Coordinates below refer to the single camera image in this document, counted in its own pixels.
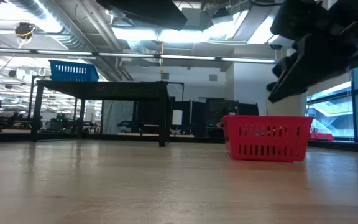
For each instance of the grey curtain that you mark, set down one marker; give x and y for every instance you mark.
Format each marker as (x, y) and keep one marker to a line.
(118, 118)

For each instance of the blue plastic basket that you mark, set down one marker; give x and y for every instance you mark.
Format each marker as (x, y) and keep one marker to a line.
(73, 71)

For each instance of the white lamp shade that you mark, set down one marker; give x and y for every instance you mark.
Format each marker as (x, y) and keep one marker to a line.
(177, 117)

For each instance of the red plastic basket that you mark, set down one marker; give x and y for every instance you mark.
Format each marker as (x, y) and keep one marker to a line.
(266, 140)

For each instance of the large glass window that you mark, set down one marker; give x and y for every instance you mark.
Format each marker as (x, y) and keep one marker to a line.
(337, 115)

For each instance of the black aluminium table frame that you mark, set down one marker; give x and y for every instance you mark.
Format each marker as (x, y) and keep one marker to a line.
(11, 137)

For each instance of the long ceiling light bar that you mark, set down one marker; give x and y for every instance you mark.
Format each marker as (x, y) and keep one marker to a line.
(185, 57)

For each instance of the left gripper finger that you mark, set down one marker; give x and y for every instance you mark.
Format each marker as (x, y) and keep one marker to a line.
(148, 12)

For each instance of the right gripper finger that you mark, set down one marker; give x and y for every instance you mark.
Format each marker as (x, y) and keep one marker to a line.
(309, 68)
(286, 65)

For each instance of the black partition screen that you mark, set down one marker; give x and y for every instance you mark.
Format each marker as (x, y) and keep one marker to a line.
(210, 115)

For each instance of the flat red object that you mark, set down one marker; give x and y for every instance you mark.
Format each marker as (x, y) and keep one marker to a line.
(322, 137)

